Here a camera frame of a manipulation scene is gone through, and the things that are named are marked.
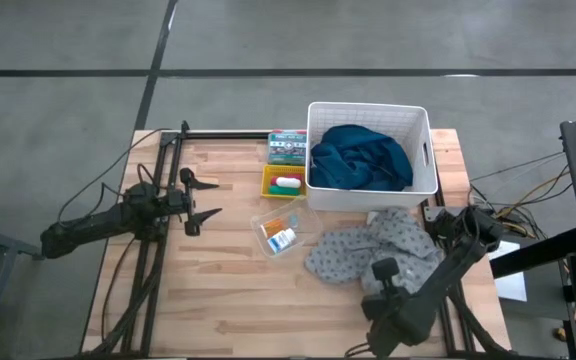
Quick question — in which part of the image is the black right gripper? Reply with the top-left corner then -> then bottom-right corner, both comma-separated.
361,257 -> 412,321

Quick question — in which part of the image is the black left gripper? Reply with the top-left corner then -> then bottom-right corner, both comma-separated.
166,167 -> 223,238

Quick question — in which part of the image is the grey patterned hospital gown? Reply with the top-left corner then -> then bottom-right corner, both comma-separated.
303,206 -> 445,297

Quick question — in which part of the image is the orange pill bottle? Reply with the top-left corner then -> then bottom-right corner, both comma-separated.
259,216 -> 288,240

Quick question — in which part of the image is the green bandage roll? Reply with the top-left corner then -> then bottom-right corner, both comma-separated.
267,185 -> 302,197

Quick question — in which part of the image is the white bottle blue label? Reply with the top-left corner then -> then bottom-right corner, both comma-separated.
265,227 -> 299,256

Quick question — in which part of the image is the dark blue scrub garment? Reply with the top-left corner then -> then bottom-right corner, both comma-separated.
309,123 -> 415,193

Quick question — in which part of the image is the small yellow plastic basket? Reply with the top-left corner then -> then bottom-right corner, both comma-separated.
260,164 -> 308,200

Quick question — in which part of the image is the white perforated laundry basket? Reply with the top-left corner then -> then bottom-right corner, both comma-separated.
305,101 -> 440,213

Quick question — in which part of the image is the clear plastic bin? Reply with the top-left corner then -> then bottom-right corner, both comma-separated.
249,196 -> 325,260

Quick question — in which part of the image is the green first aid kit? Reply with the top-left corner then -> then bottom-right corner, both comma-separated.
266,129 -> 308,167

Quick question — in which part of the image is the white paper sheet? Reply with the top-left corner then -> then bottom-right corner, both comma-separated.
487,239 -> 528,303

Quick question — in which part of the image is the black stand bar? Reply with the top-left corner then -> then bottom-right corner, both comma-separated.
490,227 -> 576,280

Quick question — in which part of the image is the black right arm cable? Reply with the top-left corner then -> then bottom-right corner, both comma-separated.
342,340 -> 377,359

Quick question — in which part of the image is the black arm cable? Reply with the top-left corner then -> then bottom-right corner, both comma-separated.
342,340 -> 377,359
56,127 -> 169,226

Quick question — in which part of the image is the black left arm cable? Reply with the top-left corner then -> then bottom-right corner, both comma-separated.
56,127 -> 169,226

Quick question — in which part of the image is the bundle of cables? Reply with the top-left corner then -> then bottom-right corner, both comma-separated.
467,149 -> 576,241

